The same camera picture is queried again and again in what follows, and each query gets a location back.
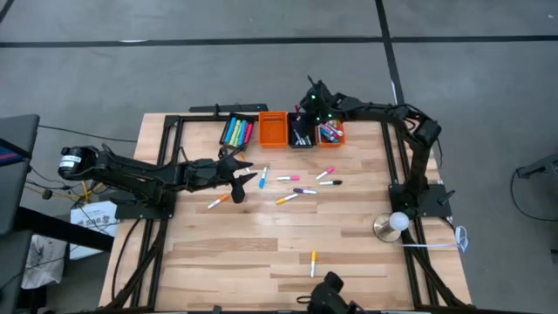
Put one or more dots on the black power strip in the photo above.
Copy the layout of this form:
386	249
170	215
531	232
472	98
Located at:
244	107

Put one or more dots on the purple cap white marker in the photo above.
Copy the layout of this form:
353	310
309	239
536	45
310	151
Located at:
303	191

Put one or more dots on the pink cap white marker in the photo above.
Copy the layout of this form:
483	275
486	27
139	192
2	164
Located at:
290	178

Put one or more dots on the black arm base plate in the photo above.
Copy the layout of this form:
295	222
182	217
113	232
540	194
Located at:
144	211
436	198

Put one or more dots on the black tripod leg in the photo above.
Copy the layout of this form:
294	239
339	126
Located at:
540	166

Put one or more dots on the pink slim marker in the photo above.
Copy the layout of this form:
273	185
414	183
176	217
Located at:
324	173

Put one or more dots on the black whiteboard marker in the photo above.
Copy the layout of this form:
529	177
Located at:
307	140

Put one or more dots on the yellow cap white marker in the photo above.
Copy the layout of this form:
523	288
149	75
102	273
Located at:
313	264
285	199

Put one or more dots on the orange plastic mesh basket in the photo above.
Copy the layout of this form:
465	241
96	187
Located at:
329	145
272	131

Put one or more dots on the black camera device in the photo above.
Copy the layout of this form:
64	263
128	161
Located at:
327	296

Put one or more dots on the turquoise white marker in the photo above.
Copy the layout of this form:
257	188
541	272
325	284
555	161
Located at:
327	136

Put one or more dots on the green highlighter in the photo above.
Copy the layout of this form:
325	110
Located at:
235	133
239	136

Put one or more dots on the purple white slim marker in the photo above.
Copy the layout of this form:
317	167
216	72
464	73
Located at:
295	131

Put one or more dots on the white bulb on brass base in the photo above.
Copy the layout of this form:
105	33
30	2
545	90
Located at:
399	221

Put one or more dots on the blue cap white marker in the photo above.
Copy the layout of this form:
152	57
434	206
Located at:
263	179

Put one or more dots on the pink highlighter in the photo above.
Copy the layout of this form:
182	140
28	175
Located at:
247	137

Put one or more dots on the orange cap white marker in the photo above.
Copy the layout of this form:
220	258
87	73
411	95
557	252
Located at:
248	168

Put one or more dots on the dark grey desk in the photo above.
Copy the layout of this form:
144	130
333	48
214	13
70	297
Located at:
17	174

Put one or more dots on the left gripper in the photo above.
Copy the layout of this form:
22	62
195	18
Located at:
209	174

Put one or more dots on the magenta white marker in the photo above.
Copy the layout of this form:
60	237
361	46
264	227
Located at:
333	128

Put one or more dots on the black metal bar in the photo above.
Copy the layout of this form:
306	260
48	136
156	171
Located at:
65	229

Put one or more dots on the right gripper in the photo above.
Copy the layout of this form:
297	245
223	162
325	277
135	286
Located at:
320	100

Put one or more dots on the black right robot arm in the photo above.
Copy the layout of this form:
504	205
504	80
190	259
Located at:
418	165

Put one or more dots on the black plastic mesh basket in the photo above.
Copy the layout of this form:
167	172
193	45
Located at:
240	114
307	126

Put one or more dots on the orange slim marker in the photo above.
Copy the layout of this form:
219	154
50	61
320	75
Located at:
218	201

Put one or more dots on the black cap white marker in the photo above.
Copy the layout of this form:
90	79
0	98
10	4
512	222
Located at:
331	182

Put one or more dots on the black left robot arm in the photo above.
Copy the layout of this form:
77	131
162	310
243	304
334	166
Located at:
131	174

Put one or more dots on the white crumpled paper bag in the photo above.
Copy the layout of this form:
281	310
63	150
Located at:
43	261

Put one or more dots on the black frame clamp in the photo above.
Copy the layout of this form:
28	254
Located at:
216	112

